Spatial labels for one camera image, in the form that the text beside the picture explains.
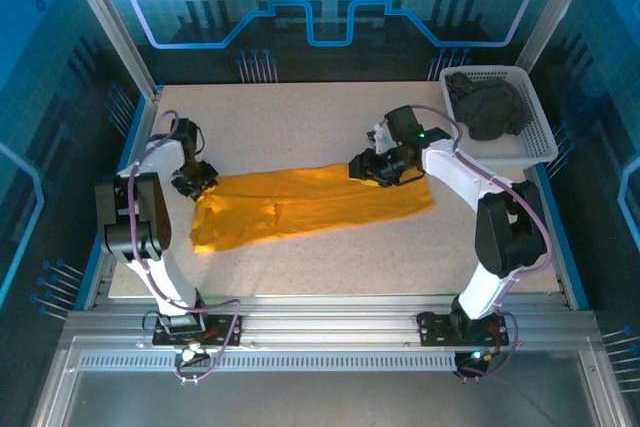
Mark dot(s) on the aluminium corner post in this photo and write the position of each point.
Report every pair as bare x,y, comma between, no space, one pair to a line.
555,7
111,17

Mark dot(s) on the white plastic basket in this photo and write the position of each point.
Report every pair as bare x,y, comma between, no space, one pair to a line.
537,117

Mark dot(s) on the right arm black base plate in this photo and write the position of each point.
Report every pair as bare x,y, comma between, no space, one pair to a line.
435,329

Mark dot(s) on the aluminium side rail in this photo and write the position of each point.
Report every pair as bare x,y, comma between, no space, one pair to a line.
147,119

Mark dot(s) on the steel bottom plate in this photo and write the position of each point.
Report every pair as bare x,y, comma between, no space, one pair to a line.
325,402

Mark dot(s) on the black t-shirt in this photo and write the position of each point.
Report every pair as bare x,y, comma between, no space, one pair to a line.
457,84

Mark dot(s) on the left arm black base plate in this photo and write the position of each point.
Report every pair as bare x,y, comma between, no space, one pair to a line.
230,332

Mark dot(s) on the aluminium frame rail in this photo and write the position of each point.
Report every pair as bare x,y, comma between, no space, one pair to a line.
325,322

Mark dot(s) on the dark grey t-shirt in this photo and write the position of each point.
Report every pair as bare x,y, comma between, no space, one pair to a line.
492,107

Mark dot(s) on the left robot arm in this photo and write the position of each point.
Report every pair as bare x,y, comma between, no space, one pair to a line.
150,207

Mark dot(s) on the yellow t-shirt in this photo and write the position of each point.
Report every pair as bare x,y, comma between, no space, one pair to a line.
310,202

